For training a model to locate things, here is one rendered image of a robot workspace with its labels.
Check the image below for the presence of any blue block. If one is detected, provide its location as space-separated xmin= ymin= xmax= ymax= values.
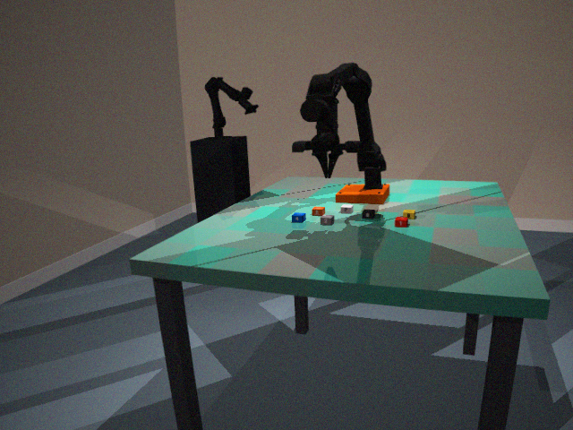
xmin=292 ymin=212 xmax=306 ymax=222

